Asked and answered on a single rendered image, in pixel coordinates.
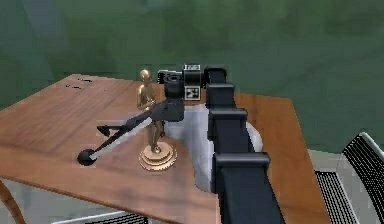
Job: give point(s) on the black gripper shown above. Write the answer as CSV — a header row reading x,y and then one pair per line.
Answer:
x,y
173,110

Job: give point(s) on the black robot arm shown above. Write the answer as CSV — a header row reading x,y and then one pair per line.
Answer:
x,y
240,173

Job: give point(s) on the gold human figure statue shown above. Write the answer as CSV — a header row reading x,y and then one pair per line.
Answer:
x,y
156,156

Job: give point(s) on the brown wooden table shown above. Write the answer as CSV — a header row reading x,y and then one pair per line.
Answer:
x,y
66,133

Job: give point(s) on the white rounded object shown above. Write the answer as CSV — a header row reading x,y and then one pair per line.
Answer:
x,y
195,133

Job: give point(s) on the black mesh white-framed chair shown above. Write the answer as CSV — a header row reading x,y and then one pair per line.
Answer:
x,y
363,166
113,218

